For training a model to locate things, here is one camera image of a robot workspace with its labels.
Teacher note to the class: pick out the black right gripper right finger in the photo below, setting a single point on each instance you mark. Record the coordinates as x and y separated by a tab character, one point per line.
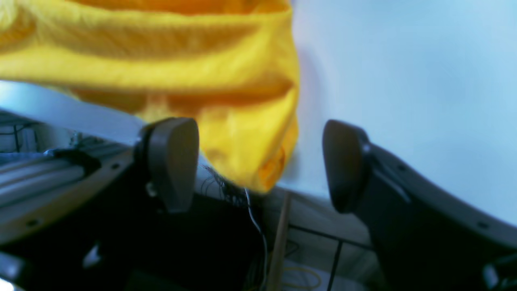
425	239

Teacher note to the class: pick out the orange T-shirt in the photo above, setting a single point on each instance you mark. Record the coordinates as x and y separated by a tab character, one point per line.
230	64

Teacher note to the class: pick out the wooden stick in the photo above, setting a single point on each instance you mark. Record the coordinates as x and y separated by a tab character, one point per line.
274	281

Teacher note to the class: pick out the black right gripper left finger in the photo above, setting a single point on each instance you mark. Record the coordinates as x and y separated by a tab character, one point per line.
168	153

